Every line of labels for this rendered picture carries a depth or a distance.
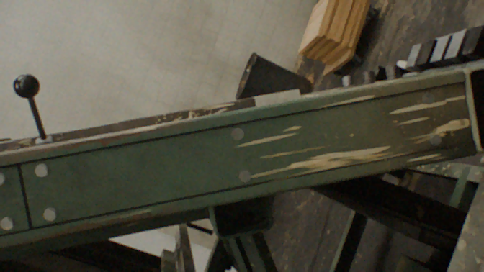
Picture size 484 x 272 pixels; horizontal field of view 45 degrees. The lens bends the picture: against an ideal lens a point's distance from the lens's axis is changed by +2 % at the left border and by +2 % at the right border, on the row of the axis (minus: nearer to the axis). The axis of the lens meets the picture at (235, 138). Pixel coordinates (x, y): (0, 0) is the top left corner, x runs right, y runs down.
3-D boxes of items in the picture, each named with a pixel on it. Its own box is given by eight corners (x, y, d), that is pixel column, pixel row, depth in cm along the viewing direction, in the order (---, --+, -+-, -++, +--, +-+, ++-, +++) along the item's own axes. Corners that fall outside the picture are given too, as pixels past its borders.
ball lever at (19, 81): (58, 153, 93) (34, 78, 86) (34, 157, 93) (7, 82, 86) (60, 141, 97) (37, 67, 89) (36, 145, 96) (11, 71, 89)
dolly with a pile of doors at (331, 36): (384, 1, 441) (335, -20, 436) (364, 65, 431) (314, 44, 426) (353, 26, 501) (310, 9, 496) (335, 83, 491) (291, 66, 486)
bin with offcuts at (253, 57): (319, 69, 568) (258, 44, 560) (303, 117, 559) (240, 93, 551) (304, 81, 618) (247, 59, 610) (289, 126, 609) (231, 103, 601)
